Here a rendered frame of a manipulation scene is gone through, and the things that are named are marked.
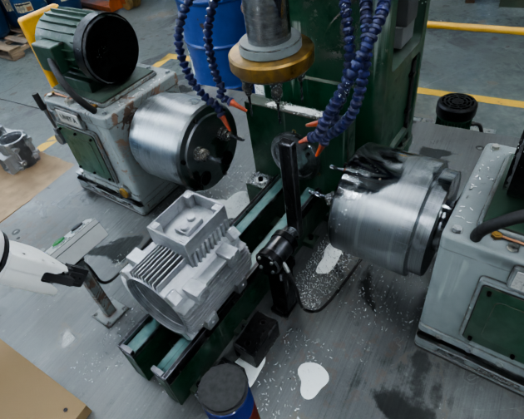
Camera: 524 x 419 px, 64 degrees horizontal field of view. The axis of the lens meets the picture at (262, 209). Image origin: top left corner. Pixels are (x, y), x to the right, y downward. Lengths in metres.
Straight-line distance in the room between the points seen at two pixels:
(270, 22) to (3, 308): 1.02
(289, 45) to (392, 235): 0.42
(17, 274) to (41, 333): 0.60
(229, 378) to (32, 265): 0.32
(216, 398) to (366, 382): 0.51
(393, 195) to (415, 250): 0.11
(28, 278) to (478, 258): 0.68
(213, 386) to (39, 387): 0.56
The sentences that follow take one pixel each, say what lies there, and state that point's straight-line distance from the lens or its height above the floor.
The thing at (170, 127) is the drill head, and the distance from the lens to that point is 1.11.
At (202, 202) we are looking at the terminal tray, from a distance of 0.87.
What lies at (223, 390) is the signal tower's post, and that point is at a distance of 0.53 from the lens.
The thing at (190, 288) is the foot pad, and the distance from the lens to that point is 0.80.
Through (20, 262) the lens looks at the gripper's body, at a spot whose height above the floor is 1.29.
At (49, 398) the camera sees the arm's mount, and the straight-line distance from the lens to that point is 1.04.
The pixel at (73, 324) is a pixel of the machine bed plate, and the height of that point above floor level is 0.80.
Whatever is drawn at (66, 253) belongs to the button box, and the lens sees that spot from 0.99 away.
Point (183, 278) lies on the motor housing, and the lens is 0.82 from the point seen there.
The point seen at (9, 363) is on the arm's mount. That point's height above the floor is 0.96.
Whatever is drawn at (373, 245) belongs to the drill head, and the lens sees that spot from 0.86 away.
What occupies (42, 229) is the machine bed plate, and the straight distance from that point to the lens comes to 1.54.
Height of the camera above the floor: 1.70
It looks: 44 degrees down
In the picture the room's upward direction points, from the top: 10 degrees counter-clockwise
